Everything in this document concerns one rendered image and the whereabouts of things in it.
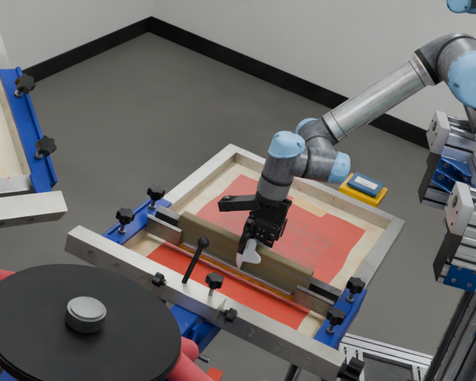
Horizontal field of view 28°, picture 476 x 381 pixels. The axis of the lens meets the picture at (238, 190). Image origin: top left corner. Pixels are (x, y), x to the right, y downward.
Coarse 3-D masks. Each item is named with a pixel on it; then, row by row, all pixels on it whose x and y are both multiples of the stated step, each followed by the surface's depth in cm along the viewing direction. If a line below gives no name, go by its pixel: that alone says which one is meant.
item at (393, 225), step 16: (224, 160) 280; (240, 160) 288; (256, 160) 286; (192, 176) 266; (208, 176) 270; (176, 192) 256; (192, 192) 262; (304, 192) 283; (320, 192) 281; (336, 192) 282; (176, 208) 255; (352, 208) 279; (368, 208) 278; (384, 224) 277; (400, 224) 275; (128, 240) 230; (384, 240) 264; (368, 256) 254; (384, 256) 256; (368, 272) 247
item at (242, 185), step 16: (240, 176) 282; (224, 192) 271; (240, 192) 273; (208, 208) 261; (160, 256) 234; (176, 256) 236; (192, 256) 238; (192, 272) 232; (208, 272) 233; (224, 272) 235; (224, 288) 229
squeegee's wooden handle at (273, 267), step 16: (192, 224) 233; (208, 224) 232; (192, 240) 235; (224, 240) 231; (224, 256) 233; (272, 256) 228; (256, 272) 231; (272, 272) 229; (288, 272) 227; (304, 272) 225; (288, 288) 229
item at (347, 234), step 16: (320, 224) 270; (336, 224) 272; (352, 224) 275; (336, 240) 264; (352, 240) 266; (336, 256) 257; (320, 272) 247; (336, 272) 249; (240, 288) 231; (256, 288) 233; (256, 304) 227; (272, 304) 229; (288, 304) 231; (288, 320) 225
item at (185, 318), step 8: (176, 304) 204; (176, 312) 201; (184, 312) 202; (192, 312) 203; (176, 320) 199; (184, 320) 200; (192, 320) 201; (200, 320) 205; (184, 328) 197; (192, 328) 201; (184, 336) 198
